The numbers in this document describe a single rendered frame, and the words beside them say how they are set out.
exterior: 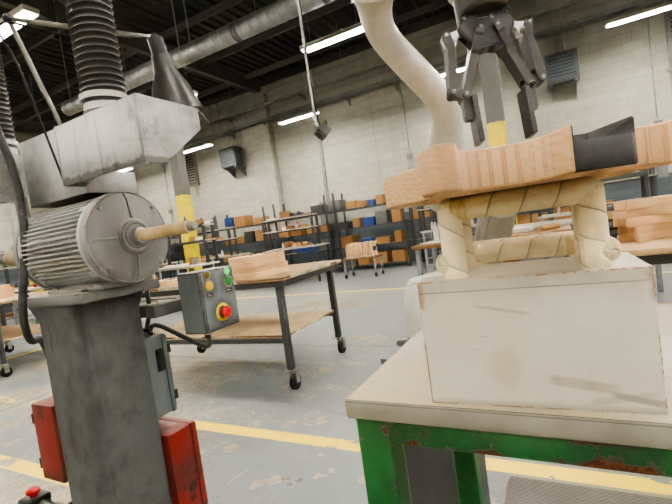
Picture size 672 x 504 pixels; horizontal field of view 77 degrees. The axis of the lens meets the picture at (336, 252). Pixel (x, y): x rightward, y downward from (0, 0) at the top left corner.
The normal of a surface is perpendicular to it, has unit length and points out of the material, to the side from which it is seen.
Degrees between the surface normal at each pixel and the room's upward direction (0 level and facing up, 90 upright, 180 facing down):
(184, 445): 90
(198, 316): 90
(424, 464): 90
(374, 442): 91
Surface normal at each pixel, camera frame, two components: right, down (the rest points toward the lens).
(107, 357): 0.87, -0.10
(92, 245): 0.56, 0.04
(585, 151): -0.11, 0.07
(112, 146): -0.47, 0.11
